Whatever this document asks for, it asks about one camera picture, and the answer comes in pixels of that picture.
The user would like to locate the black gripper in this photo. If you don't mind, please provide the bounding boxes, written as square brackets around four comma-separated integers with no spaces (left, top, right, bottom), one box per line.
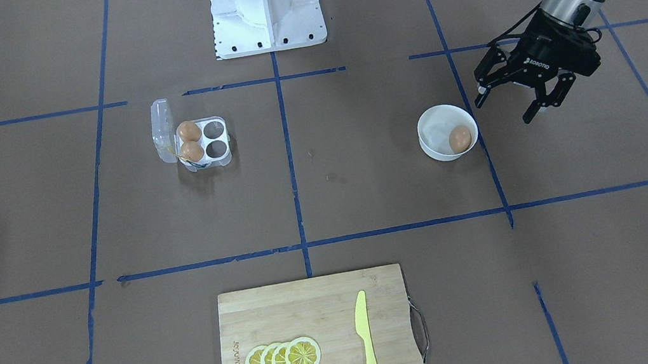
[474,10,602,125]

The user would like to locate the brown egg from bowl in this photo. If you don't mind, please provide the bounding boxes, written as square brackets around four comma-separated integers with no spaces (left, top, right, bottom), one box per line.
[449,125,473,155]

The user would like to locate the clear plastic egg carton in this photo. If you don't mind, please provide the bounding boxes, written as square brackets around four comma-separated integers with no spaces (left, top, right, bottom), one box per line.
[150,98,233,173]

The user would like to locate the brown egg front carton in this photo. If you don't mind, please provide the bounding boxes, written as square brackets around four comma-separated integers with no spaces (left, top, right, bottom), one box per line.
[179,141,205,164]

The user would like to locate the brown egg carton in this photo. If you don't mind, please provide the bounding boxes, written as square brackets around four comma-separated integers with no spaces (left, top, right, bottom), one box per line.
[179,141,205,164]
[176,120,203,142]

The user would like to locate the brown egg rear carton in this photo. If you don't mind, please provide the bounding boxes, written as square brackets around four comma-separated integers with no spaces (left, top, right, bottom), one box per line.
[176,120,203,142]

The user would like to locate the white ceramic bowl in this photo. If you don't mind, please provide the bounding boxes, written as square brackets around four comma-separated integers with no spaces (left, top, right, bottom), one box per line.
[416,104,479,161]

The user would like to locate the bamboo cutting board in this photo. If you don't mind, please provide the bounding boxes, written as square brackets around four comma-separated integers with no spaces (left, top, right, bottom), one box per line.
[217,263,424,364]

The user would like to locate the yellow plastic knife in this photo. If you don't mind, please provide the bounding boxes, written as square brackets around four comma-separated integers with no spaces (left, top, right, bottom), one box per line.
[353,290,378,364]

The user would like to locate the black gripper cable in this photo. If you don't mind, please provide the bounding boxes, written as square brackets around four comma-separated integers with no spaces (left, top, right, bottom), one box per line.
[482,0,604,60]

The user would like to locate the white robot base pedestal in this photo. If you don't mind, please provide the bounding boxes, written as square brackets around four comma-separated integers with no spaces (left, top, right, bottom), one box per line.
[210,0,328,60]

